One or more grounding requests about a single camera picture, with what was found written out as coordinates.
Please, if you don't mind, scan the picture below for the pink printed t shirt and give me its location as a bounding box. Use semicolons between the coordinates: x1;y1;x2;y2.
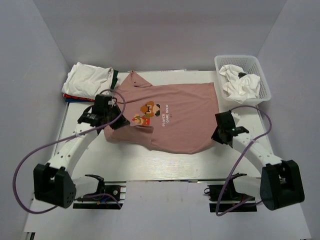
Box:
104;71;219;154

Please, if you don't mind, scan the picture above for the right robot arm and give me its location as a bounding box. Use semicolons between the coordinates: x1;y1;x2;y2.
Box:
211;125;305;216

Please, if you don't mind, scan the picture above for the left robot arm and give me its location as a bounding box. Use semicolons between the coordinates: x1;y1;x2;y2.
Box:
33;104;129;209

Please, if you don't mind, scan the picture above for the folded dark green t shirt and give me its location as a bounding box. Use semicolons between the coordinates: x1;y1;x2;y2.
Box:
110;69;119;90

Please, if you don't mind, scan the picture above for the folded white t shirt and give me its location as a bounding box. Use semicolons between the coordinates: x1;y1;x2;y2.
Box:
61;62;114;99

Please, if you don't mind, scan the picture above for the folded blue t shirt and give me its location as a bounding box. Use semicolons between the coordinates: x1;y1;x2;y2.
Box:
65;98;94;103

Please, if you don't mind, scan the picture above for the folded red t shirt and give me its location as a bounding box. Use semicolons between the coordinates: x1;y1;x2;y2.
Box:
63;93;94;100

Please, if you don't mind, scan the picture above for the crumpled white t shirt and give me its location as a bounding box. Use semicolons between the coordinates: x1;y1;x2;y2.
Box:
219;64;261;104

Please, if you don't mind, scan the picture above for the white plastic basket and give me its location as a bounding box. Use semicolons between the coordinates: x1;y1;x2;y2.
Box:
214;55;271;106

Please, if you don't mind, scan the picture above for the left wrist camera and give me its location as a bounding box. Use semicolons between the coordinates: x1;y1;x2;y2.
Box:
92;94;117;115

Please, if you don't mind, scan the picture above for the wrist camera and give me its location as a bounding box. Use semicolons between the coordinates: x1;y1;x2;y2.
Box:
92;94;117;115
215;110;241;130

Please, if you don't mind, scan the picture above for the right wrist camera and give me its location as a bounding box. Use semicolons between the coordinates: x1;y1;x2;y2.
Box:
215;110;241;130

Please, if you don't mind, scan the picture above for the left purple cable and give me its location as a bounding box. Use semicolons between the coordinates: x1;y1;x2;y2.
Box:
12;88;126;215

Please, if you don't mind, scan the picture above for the purple cable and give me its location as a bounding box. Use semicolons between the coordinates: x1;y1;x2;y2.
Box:
12;88;126;215
215;105;273;217

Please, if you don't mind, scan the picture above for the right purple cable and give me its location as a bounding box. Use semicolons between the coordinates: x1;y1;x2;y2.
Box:
215;105;273;217

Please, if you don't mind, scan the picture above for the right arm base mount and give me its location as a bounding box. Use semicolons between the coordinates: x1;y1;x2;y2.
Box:
203;180;257;213

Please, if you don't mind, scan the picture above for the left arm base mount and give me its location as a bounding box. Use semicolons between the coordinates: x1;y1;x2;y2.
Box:
72;174;127;210

